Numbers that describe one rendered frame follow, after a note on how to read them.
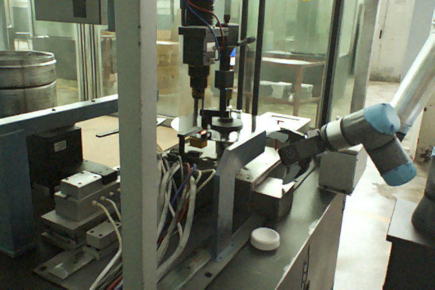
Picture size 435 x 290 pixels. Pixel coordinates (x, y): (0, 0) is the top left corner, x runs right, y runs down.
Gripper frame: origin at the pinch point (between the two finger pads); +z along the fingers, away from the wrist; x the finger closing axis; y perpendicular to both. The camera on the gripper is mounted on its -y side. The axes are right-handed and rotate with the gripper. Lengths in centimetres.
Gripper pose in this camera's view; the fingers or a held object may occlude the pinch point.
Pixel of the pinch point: (270, 160)
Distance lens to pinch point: 111.4
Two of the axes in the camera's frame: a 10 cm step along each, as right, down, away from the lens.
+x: -3.4, -9.3, 1.3
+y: 7.0, -1.6, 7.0
